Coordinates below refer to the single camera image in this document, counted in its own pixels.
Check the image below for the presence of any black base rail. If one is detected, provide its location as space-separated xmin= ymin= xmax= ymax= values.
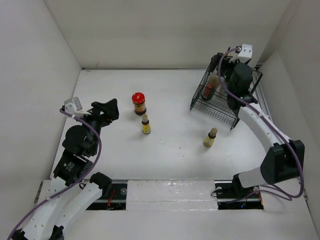
xmin=88 ymin=180 xmax=264 ymax=212

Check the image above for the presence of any black cap sauce bottle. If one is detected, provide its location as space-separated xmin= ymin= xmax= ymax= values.
xmin=201 ymin=73 xmax=220 ymax=101

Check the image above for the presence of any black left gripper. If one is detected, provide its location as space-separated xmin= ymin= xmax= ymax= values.
xmin=76 ymin=98 xmax=119 ymax=154

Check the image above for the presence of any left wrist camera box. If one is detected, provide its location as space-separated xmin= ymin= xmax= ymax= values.
xmin=59 ymin=97 xmax=85 ymax=118

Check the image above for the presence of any yellow bottle cork cap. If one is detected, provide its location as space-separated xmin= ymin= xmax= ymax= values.
xmin=203 ymin=128 xmax=218 ymax=148

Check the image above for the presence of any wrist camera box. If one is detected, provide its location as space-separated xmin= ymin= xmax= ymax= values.
xmin=59 ymin=97 xmax=85 ymax=118
xmin=229 ymin=44 xmax=253 ymax=63

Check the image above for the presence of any red lid sauce jar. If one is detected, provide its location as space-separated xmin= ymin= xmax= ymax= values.
xmin=131 ymin=92 xmax=147 ymax=116

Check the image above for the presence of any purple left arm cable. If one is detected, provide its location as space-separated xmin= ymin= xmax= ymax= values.
xmin=6 ymin=107 xmax=103 ymax=240

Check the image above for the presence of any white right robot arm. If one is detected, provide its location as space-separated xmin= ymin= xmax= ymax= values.
xmin=208 ymin=47 xmax=305 ymax=201

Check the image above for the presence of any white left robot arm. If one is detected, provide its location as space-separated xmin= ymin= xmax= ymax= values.
xmin=8 ymin=97 xmax=119 ymax=240

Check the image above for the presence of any black wire basket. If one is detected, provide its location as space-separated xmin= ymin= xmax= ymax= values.
xmin=189 ymin=63 xmax=263 ymax=131

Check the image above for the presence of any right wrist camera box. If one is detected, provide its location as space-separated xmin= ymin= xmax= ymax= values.
xmin=229 ymin=44 xmax=253 ymax=63

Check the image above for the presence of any small yellow label bottle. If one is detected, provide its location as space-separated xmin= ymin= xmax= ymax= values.
xmin=141 ymin=114 xmax=151 ymax=135

